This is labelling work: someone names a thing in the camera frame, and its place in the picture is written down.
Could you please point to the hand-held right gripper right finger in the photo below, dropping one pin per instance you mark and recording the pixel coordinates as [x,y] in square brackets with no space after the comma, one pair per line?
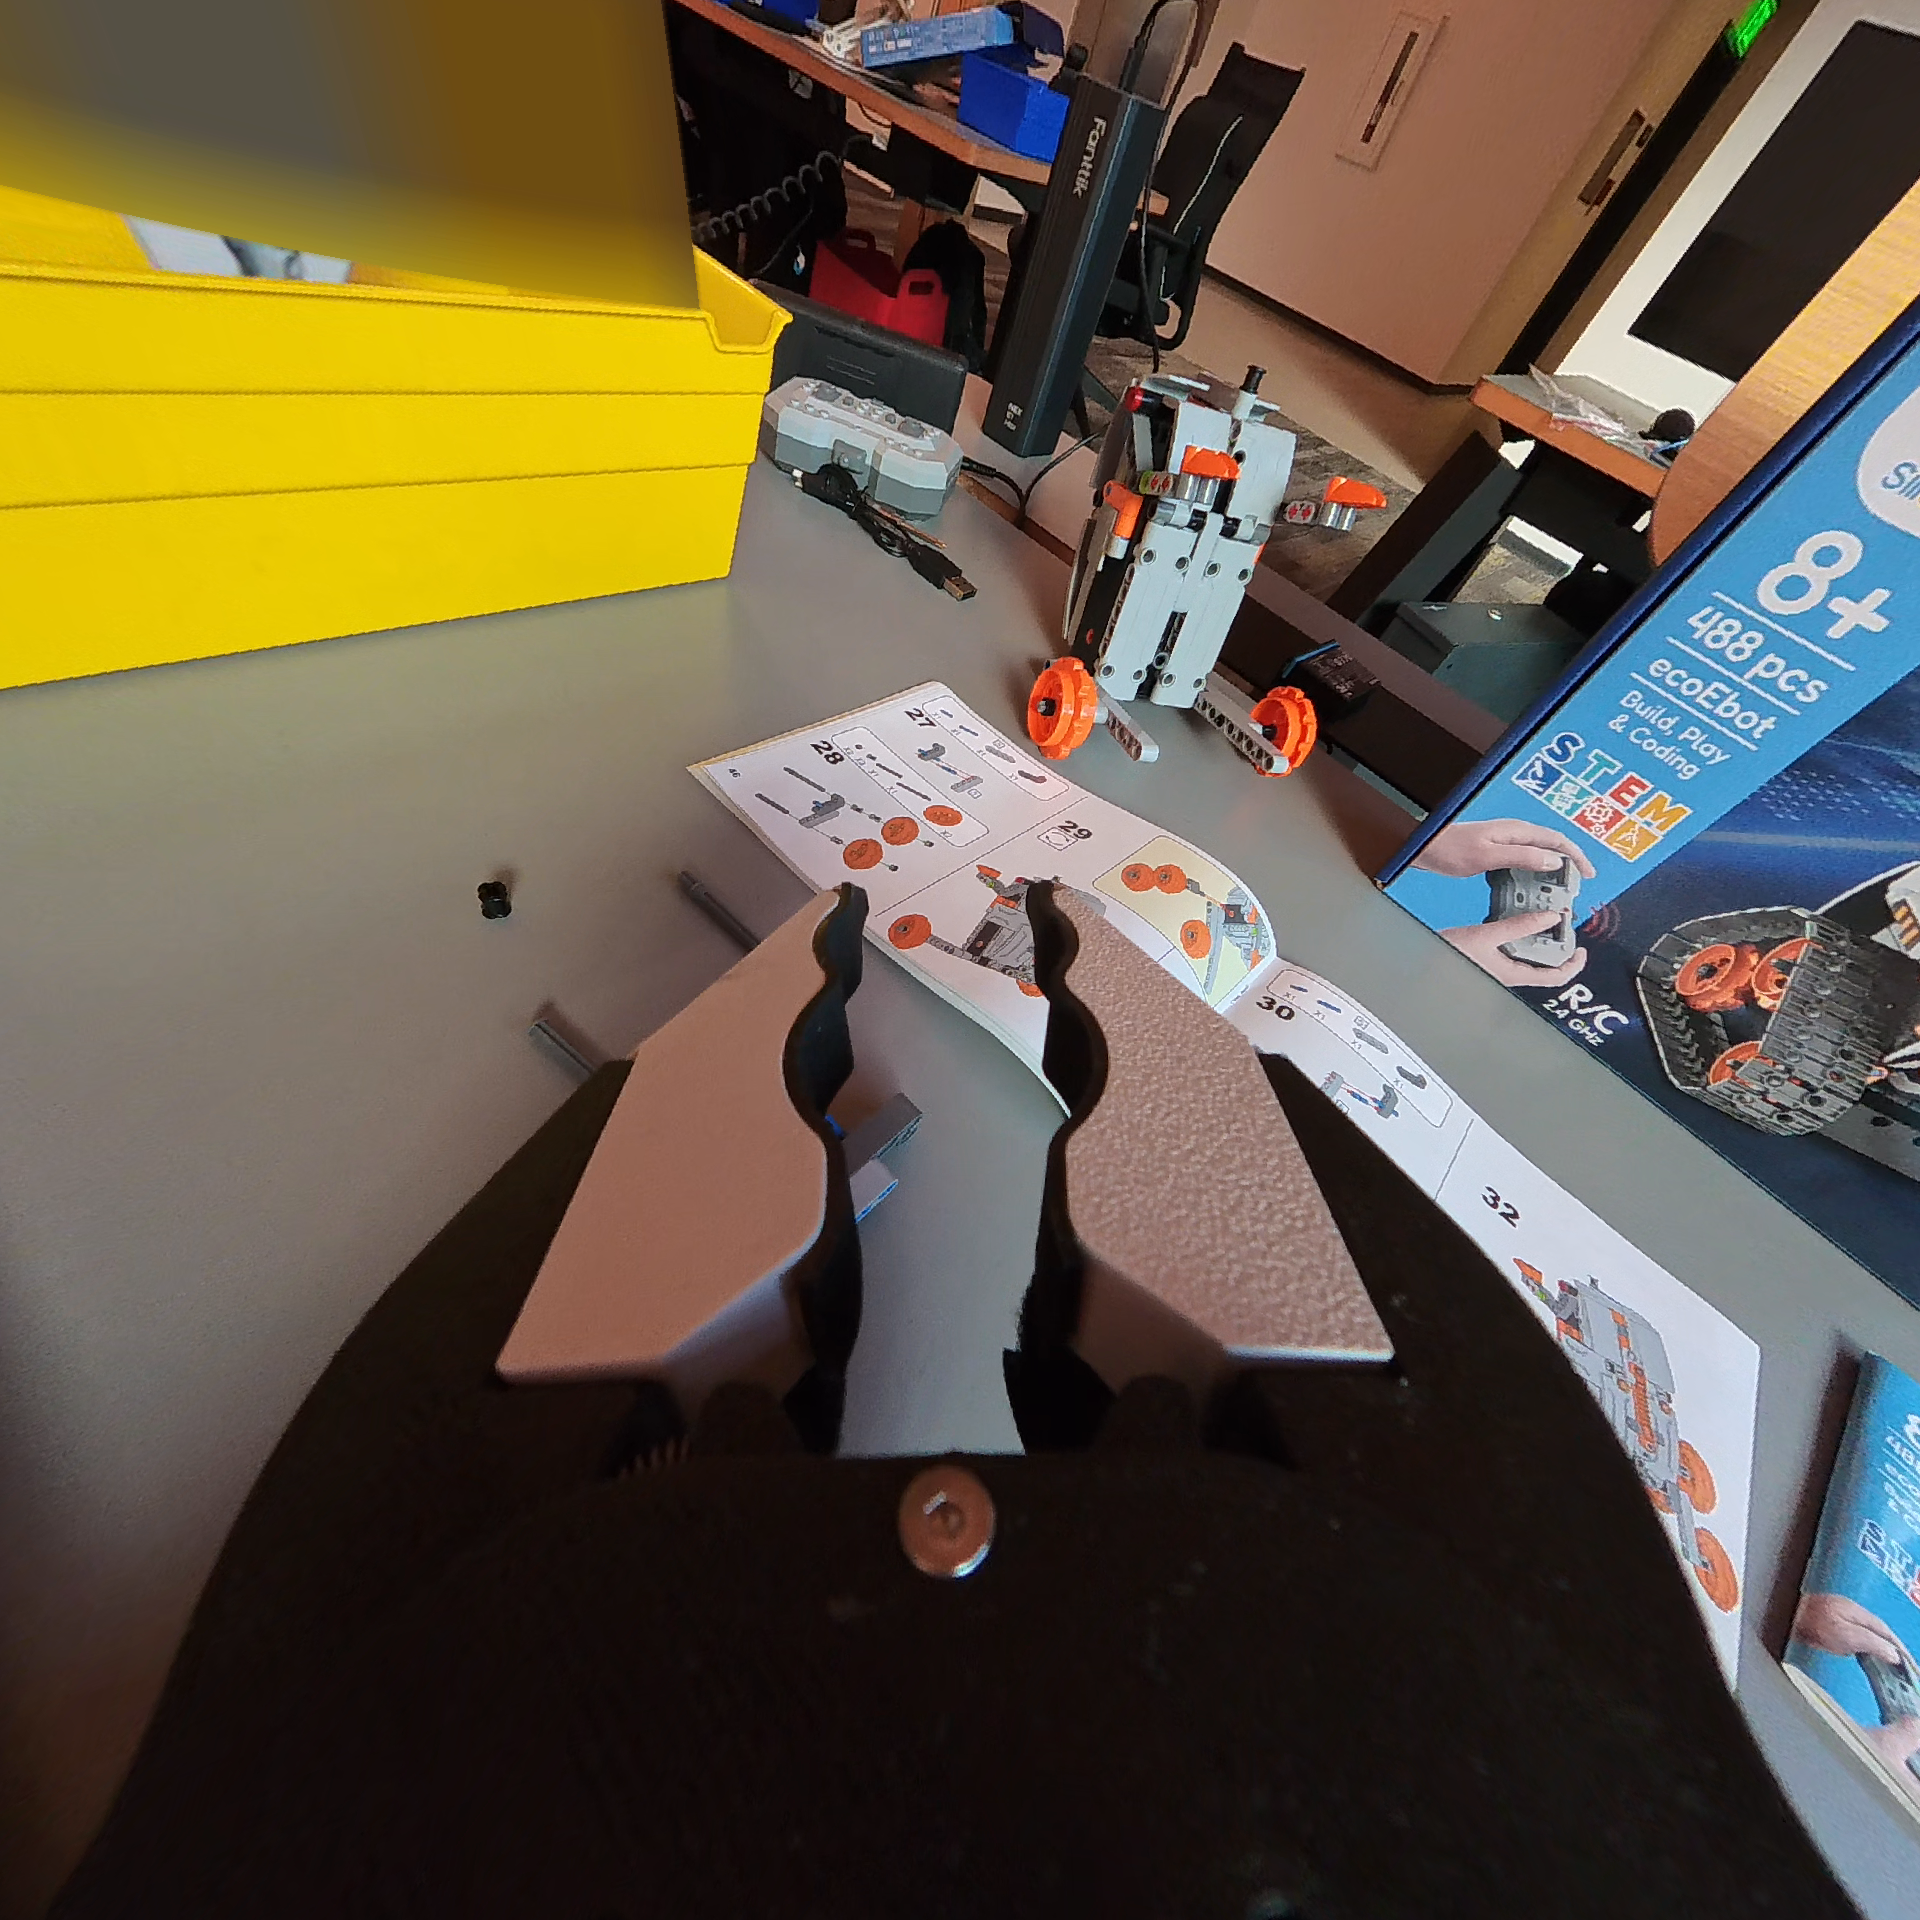
[1224,1230]

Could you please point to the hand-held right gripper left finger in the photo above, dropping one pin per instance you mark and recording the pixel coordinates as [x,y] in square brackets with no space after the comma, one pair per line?
[667,1230]

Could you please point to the thin dark axle piece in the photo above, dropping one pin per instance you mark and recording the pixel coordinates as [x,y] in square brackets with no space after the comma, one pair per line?
[569,1043]
[715,910]

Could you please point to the grey beam with blue pin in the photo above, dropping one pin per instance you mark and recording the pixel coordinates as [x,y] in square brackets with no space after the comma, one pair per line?
[882,1141]

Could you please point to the dark connector pin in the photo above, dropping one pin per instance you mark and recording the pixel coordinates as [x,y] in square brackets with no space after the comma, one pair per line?
[492,894]

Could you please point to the yellow plastic bin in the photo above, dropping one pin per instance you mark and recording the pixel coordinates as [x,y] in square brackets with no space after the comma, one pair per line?
[360,481]

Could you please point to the grey desk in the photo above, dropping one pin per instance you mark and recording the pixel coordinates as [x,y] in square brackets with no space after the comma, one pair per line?
[240,991]

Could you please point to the open white instruction booklet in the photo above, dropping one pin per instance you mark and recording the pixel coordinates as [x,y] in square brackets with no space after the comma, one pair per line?
[900,796]

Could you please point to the small black module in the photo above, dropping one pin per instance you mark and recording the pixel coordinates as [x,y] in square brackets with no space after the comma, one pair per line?
[1336,685]

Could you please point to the blue toy robot box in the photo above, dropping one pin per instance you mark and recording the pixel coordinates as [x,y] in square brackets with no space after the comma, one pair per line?
[1741,871]

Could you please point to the grey orange robot model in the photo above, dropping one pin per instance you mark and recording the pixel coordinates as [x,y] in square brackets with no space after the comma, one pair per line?
[1186,571]

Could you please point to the small colourful booklet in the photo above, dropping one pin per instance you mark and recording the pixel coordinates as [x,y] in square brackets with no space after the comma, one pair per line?
[1866,1591]

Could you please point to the grey battery box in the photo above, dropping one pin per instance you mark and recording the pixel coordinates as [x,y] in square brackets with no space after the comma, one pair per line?
[862,444]

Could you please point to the black flat box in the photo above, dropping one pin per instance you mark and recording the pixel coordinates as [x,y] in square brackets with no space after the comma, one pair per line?
[876,347]

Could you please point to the red bag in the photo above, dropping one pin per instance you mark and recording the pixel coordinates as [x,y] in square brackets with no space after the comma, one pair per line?
[880,294]

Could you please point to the black tall speaker box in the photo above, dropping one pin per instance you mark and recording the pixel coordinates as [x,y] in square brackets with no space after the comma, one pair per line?
[1075,270]

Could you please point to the black office chair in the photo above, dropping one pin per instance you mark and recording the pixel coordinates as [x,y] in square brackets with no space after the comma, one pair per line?
[1217,180]

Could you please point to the blue storage bin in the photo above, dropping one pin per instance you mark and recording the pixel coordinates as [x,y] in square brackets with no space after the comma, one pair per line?
[1014,107]

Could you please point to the long wooden office table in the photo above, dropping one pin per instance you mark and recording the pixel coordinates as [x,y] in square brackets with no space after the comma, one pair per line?
[871,91]

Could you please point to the green exit sign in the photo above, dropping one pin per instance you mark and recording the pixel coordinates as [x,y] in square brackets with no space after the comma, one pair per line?
[1750,22]

